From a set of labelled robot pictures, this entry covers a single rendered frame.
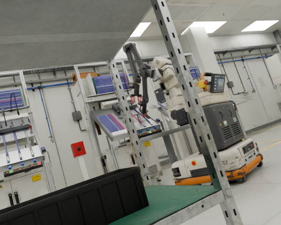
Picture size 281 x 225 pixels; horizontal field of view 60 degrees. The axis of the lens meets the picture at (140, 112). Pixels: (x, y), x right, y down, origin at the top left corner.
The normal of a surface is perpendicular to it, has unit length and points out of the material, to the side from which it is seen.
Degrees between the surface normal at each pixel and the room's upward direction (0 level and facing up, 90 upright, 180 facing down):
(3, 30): 180
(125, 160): 90
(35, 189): 90
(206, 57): 90
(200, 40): 90
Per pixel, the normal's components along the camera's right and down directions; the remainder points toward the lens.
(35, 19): 0.29, 0.95
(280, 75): -0.85, 0.19
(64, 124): 0.44, -0.26
